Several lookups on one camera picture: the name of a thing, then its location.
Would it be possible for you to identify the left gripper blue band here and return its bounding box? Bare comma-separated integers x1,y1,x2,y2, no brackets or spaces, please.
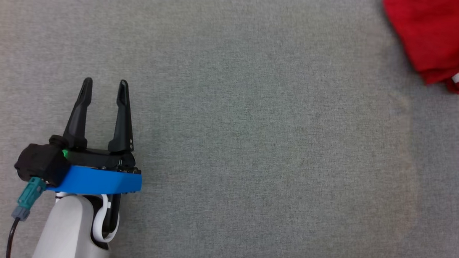
45,76,147,197

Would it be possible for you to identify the red mesh garment striped trim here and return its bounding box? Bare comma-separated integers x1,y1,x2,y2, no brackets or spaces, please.
377,0,459,95

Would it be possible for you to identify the teal plug with black cable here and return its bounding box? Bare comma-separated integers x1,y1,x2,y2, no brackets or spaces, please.
5,176,48,258

